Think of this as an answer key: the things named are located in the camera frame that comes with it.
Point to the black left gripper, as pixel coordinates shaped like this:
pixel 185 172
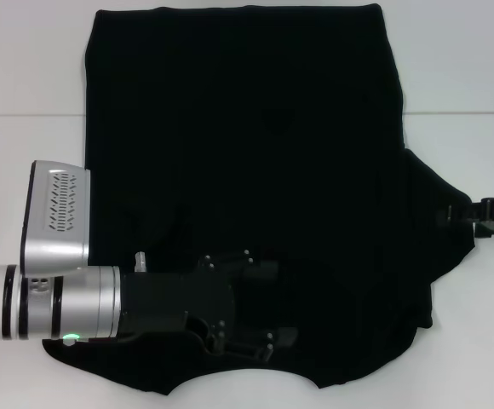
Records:
pixel 166 298

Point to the black T-shirt with white print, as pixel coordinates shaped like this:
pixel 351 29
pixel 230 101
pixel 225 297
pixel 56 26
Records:
pixel 251 128

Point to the left robot arm silver white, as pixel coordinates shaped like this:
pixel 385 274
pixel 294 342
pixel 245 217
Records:
pixel 85 302

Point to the left gripper silver connector stub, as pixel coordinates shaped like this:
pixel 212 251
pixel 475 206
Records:
pixel 141 260

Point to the silver camera mount bracket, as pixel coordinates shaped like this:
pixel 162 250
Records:
pixel 38 286

